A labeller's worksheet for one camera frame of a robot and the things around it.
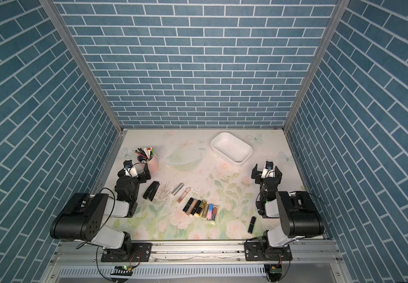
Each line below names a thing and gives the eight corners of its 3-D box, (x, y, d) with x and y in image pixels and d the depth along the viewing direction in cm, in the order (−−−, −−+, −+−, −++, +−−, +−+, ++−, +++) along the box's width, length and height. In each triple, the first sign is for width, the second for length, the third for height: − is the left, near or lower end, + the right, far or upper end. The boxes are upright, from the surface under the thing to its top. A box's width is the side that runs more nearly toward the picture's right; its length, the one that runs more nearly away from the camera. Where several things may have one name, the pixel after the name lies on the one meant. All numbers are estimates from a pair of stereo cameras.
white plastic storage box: (206, 148, 113) (206, 142, 108) (224, 134, 121) (224, 128, 117) (237, 172, 101) (238, 166, 97) (254, 154, 110) (256, 149, 105)
